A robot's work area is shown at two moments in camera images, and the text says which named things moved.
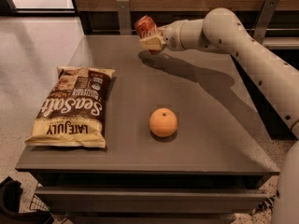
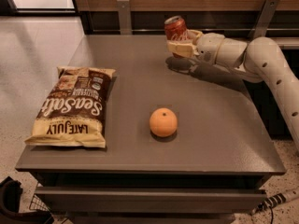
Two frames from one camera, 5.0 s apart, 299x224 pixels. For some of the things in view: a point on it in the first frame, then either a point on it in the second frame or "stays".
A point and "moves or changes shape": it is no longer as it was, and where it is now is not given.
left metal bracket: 124,17 stays
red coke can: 146,28 moves or changes shape
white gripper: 170,36 to 209,49
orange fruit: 163,122 stays
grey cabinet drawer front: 147,199 stays
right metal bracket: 265,16 stays
